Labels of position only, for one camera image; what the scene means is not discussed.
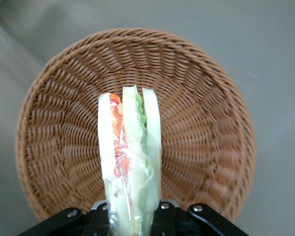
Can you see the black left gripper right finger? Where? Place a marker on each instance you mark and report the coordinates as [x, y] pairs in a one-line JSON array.
[[201, 218]]

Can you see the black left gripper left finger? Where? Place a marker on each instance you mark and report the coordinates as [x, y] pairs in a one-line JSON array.
[[71, 221]]

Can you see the triangle sandwich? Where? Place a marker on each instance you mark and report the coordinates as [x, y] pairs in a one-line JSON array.
[[130, 147]]

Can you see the round brown wicker basket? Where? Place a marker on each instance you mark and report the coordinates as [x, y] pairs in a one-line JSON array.
[[199, 110]]

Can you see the brown table cover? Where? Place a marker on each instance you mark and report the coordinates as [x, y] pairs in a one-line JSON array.
[[260, 49]]

